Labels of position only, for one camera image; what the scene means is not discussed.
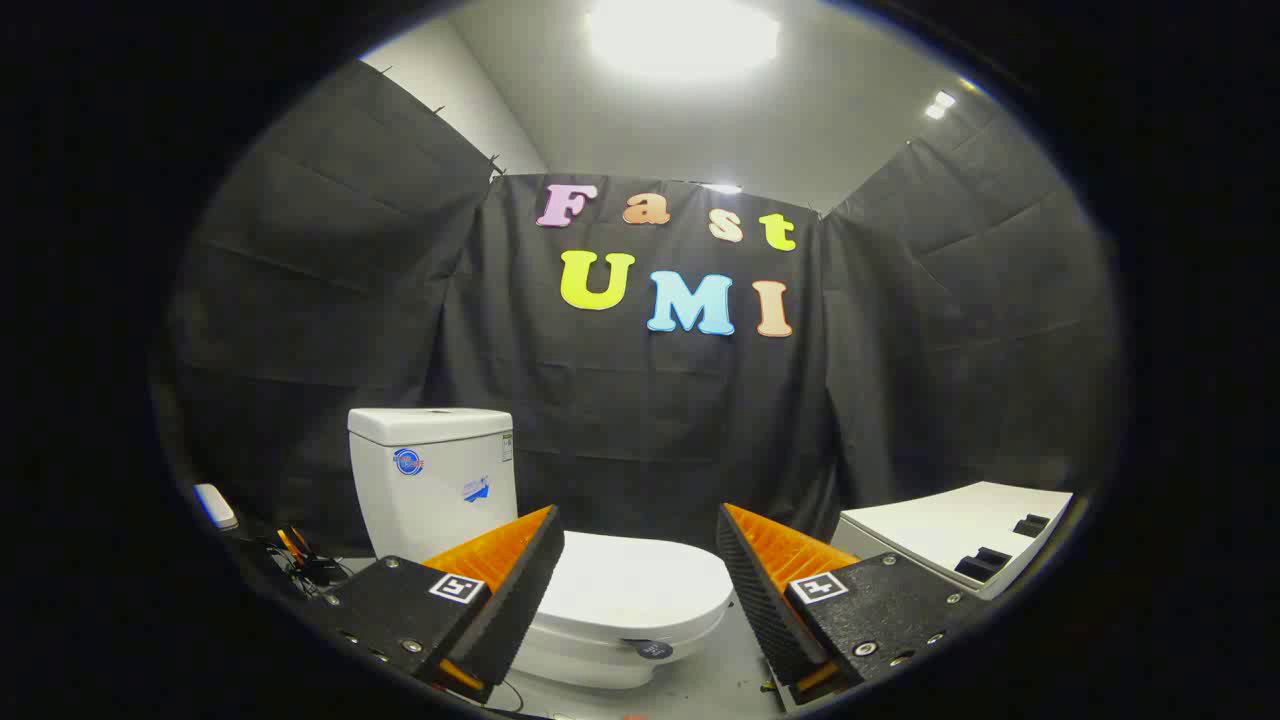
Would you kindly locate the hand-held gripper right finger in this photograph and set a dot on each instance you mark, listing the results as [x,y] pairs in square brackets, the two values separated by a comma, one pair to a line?
[765,590]

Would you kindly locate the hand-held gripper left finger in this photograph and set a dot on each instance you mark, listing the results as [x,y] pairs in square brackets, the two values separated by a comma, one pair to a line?
[520,590]

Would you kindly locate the white toilet lid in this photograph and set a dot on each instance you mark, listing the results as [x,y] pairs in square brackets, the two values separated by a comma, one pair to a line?
[640,585]

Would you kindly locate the white ceramic toilet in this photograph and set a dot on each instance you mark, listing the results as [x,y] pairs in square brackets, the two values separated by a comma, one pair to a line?
[430,470]

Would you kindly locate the white slotted cabinet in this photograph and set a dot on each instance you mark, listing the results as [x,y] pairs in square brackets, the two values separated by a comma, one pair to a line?
[930,530]

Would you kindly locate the black backdrop cloth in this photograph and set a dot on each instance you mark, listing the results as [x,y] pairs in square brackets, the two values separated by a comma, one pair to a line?
[640,420]

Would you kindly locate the small white device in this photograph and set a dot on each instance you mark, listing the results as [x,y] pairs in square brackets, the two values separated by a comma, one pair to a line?
[214,505]

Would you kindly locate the small ceiling spotlight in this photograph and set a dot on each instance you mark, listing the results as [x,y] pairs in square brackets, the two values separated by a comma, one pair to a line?
[938,105]

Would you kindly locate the large ceiling light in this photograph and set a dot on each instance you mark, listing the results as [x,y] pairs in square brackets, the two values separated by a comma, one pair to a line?
[682,35]

